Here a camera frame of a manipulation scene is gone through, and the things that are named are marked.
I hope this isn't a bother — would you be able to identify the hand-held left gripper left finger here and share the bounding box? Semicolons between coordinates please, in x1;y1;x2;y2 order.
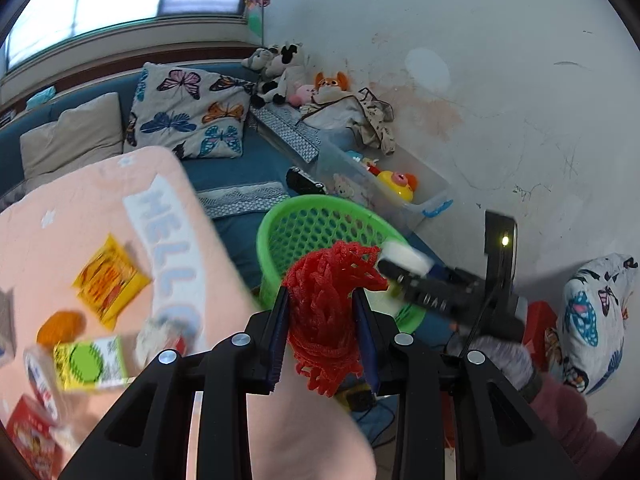
57;287;292;480

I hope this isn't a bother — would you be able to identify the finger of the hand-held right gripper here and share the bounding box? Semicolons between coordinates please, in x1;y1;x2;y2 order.
432;265;484;289
377;258;484;319

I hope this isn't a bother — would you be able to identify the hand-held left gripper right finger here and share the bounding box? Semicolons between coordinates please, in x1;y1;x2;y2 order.
352;290;576;480

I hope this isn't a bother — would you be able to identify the white paper cup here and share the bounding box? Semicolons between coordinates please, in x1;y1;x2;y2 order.
382;241;433;276

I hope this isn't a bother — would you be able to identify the red foam net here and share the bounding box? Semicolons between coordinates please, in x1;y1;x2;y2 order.
281;241;390;395

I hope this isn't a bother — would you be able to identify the clear plastic wrapper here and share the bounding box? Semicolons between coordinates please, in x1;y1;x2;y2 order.
135;316;190;367

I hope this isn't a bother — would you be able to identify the green plastic basket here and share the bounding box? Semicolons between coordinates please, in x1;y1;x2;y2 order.
256;194;427;335

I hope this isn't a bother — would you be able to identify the green yellow drink carton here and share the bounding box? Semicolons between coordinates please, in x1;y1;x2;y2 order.
52;336;137;392

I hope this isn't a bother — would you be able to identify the red cardboard box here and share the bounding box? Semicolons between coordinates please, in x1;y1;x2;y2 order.
4;395;64;479

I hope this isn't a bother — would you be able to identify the person's right forearm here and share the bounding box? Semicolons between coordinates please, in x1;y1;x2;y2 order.
529;374;624;480

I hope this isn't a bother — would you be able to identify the person's right hand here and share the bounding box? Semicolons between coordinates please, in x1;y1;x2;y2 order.
447;335;544;404

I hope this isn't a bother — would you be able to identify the butterfly print pillow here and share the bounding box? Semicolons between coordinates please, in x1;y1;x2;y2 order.
556;253;640;397
124;62;254;160

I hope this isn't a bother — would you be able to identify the yellow toy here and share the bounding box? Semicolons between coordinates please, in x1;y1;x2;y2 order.
376;170;419;205

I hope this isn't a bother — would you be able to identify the clear plastic storage box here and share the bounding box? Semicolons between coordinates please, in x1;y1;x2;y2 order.
316;132;454;237

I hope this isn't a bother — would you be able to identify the grey patterned lace cloth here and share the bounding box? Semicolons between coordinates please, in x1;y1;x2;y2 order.
196;180;289;219
249;105;322;164

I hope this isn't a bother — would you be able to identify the black toy car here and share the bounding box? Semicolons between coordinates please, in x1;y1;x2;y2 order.
285;165;327;196

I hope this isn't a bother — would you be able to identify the yellow snack packet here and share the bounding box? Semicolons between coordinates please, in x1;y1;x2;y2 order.
71;234;152;331

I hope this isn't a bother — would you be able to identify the blue sofa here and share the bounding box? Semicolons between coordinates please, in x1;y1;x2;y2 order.
0;59;441;311

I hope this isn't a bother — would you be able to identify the beige patterned cloth bag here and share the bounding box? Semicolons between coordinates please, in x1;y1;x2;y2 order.
299;87;399;157

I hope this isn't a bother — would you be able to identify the orange fox plush toy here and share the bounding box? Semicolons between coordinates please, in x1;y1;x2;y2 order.
312;71;350;104

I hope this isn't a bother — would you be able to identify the white printed packet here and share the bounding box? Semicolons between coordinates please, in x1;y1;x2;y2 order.
22;345;67;422

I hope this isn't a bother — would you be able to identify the cow plush toy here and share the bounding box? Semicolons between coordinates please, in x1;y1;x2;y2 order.
250;42;307;109

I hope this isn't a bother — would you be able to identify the grey plush toy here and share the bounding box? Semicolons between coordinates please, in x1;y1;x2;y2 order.
242;47;279;72

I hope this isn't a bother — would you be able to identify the beige pillow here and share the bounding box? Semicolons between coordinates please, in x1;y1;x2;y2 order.
20;92;125;182

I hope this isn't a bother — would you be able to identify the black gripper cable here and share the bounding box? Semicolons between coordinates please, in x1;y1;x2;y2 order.
459;285;497;357

